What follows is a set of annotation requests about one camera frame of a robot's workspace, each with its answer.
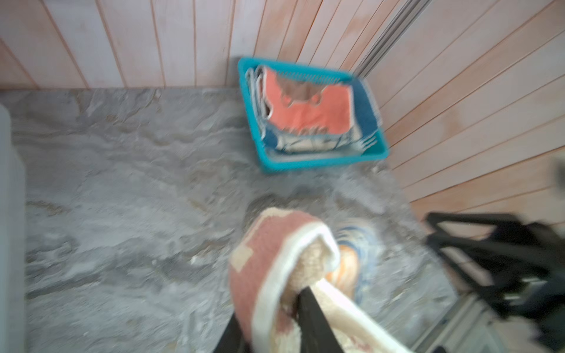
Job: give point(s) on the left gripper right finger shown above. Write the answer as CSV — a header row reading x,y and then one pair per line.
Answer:
x,y
316,334

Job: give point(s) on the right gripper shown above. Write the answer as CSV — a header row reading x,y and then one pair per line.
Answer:
x,y
525,262

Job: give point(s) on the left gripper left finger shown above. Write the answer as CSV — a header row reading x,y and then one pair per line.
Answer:
x,y
232,339

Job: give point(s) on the small patterned cloth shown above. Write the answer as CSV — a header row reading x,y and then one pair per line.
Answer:
x,y
285,252

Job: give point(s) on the blue patterned towel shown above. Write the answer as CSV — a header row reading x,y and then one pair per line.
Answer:
x,y
362,136

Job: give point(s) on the red orange towel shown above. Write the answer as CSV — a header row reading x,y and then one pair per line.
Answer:
x,y
306,108

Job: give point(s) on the white laundry basket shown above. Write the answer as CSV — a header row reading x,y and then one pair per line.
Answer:
x,y
13,242

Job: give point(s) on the aluminium frame rail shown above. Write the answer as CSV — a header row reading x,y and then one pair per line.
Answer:
x,y
392,32

